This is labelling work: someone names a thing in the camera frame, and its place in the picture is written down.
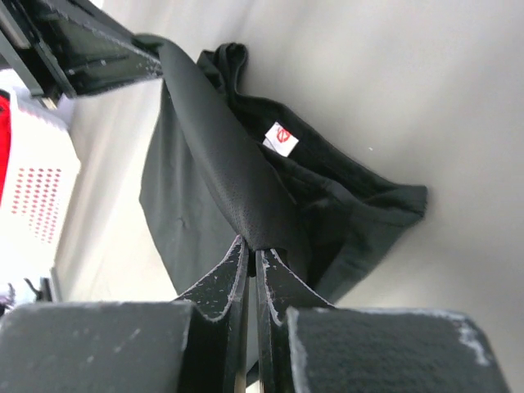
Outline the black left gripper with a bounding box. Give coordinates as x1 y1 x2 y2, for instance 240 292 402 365
1 1 162 109

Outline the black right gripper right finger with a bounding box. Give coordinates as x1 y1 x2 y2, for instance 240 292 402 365
255 249 334 392

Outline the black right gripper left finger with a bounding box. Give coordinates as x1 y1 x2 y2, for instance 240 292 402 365
178 237 249 392

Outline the black t shirt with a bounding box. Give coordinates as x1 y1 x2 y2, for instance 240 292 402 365
139 36 428 302

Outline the red t shirt in basket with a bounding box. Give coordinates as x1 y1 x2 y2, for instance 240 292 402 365
0 90 11 196

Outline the white perforated plastic basket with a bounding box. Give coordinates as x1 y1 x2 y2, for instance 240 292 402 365
1 69 81 310

